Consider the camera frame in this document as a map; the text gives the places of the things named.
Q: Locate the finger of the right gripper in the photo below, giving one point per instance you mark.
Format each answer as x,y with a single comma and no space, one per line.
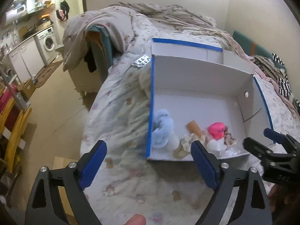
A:
287,141
257,148

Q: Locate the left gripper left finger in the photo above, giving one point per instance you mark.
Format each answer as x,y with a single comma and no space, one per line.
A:
45,205

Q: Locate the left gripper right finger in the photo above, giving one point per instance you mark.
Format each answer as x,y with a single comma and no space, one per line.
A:
251,204

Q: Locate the pink soft toy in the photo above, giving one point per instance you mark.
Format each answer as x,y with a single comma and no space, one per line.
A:
217,130

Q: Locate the person's left hand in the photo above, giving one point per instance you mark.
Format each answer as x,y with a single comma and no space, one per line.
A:
137,219

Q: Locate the clear plastic wrapper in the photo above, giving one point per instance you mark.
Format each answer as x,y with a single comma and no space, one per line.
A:
227,152

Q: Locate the white patterned bed quilt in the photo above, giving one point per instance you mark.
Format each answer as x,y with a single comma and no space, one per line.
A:
126,184

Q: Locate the striped knit cloth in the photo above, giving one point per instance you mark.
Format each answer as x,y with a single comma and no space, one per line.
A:
278,74

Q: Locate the blue white cardboard box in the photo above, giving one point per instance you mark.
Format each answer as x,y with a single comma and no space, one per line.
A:
205,84

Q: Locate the light blue fluffy plush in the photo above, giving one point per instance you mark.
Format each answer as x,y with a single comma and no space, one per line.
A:
163,135

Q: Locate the small cardboard box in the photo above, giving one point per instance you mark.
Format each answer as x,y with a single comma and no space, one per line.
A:
26,89

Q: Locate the teal headboard cushion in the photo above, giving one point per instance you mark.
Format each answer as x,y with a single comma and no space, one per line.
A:
252,48

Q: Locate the brown floor mat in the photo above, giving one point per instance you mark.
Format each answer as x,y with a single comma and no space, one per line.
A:
46,72

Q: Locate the white kitchen cabinet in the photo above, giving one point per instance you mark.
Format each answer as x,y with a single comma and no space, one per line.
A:
26,60

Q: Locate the silver pill blister pack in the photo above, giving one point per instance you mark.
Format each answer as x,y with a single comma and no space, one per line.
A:
141,61

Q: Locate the white washing machine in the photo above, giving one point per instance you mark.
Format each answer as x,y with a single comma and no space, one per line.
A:
46,44

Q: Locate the dark hanging clothes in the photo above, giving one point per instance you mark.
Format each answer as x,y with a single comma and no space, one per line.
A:
63,12

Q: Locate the beige crumpled blanket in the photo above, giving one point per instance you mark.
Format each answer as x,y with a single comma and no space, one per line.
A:
131,27

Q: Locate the white water heater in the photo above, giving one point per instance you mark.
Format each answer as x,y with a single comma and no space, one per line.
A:
15,14

